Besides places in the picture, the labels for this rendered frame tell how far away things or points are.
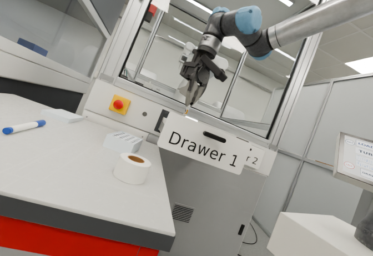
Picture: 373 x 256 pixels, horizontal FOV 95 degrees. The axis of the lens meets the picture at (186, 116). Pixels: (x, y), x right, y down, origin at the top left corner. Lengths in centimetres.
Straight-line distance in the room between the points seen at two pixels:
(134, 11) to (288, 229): 93
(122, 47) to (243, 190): 96
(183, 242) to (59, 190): 87
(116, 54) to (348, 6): 80
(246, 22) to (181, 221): 92
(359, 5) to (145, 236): 68
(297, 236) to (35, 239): 38
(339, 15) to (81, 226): 71
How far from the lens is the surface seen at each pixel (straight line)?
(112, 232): 30
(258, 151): 103
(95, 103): 87
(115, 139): 54
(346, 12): 66
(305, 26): 66
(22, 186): 32
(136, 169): 37
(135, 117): 84
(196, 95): 61
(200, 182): 96
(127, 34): 91
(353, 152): 126
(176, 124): 51
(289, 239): 39
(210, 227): 110
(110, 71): 87
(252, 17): 60
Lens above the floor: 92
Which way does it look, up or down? 2 degrees up
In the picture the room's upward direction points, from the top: 22 degrees clockwise
